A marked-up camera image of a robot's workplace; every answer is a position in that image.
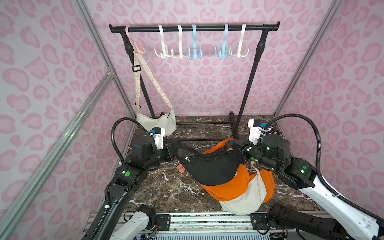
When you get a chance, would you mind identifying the pink shoulder bag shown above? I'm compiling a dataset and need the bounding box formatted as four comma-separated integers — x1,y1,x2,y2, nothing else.
176,164,186,174

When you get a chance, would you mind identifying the large orange crescent bag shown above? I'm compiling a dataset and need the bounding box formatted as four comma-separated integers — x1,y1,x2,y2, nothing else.
250,170,275,204

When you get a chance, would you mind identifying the black sling bag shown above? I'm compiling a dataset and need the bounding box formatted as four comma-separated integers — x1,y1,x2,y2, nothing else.
175,140,246,186

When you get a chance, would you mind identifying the small orange sling bag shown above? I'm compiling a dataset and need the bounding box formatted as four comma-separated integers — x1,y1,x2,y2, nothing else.
198,139,250,202

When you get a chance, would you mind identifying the cream white crescent bag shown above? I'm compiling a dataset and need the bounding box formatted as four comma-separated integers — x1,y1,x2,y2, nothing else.
220,171,267,216

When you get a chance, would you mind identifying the cream bag striped strap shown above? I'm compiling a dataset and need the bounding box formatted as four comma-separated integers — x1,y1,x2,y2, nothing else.
131,52,178,138

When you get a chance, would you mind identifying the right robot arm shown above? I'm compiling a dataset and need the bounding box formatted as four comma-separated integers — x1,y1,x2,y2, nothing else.
242,114,384,240

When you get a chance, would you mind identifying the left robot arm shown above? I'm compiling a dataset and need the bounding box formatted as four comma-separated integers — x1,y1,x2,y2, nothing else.
82,117,178,240

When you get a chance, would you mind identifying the light blue hook left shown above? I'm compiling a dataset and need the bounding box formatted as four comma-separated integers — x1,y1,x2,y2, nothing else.
188,25,203,60

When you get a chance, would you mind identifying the light blue hook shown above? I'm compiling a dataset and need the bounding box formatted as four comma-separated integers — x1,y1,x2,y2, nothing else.
188,25,203,60
215,24,233,60

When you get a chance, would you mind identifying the white plastic hook right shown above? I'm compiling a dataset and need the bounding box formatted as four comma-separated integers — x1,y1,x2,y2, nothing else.
232,24,250,59

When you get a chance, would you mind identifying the white plastic hook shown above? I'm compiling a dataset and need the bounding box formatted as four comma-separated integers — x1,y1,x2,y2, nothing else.
232,24,250,59
154,25,173,60
171,25,188,60

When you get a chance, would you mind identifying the light blue hook right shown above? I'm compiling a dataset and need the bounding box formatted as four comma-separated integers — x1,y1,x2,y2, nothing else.
215,24,233,60

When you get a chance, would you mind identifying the pink plastic hook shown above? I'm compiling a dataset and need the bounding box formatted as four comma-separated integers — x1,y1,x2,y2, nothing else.
125,26,145,55

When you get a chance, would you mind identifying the black garment rack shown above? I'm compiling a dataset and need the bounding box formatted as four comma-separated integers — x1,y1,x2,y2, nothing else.
109,22,280,140

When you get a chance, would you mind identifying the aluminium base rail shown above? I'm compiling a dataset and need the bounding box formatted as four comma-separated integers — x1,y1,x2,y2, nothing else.
80,211,331,240

